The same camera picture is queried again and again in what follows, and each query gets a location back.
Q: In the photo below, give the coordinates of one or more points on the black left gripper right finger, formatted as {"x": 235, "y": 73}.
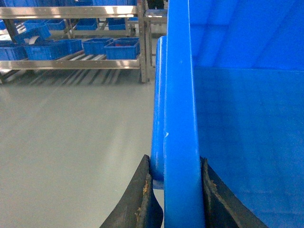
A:
{"x": 222, "y": 209}

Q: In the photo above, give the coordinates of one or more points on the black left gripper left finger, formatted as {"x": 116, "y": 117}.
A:
{"x": 138, "y": 206}

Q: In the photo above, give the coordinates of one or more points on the large blue plastic crate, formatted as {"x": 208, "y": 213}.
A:
{"x": 229, "y": 87}

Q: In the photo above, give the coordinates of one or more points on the blue bin with red items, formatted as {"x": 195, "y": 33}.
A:
{"x": 123, "y": 49}

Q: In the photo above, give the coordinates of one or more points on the small blue bin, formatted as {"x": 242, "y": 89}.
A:
{"x": 95, "y": 46}

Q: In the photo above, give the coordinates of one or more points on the wide blue bin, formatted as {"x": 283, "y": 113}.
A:
{"x": 54, "y": 49}

